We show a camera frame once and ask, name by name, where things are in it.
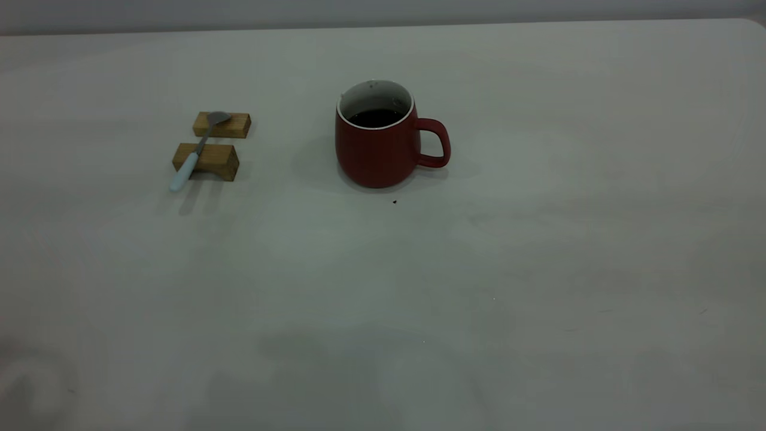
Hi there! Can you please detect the arched wooden block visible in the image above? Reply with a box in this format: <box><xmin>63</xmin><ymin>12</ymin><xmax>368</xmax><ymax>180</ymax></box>
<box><xmin>172</xmin><ymin>142</ymin><xmax>240</xmax><ymax>182</ymax></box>

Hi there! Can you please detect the red ceramic mug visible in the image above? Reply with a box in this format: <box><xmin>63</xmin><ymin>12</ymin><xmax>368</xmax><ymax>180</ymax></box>
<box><xmin>335</xmin><ymin>80</ymin><xmax>451</xmax><ymax>189</ymax></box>

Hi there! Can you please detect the flat rectangular wooden block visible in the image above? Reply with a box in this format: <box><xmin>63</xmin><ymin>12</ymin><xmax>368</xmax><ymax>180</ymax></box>
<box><xmin>192</xmin><ymin>111</ymin><xmax>252</xmax><ymax>139</ymax></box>

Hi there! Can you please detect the dark coffee liquid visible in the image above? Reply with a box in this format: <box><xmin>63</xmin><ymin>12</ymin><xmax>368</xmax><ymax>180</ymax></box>
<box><xmin>348</xmin><ymin>108</ymin><xmax>406</xmax><ymax>128</ymax></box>

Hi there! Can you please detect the metal spoon with white handle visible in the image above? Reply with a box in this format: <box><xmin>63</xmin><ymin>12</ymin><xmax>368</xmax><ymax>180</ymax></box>
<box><xmin>169</xmin><ymin>111</ymin><xmax>232</xmax><ymax>193</ymax></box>

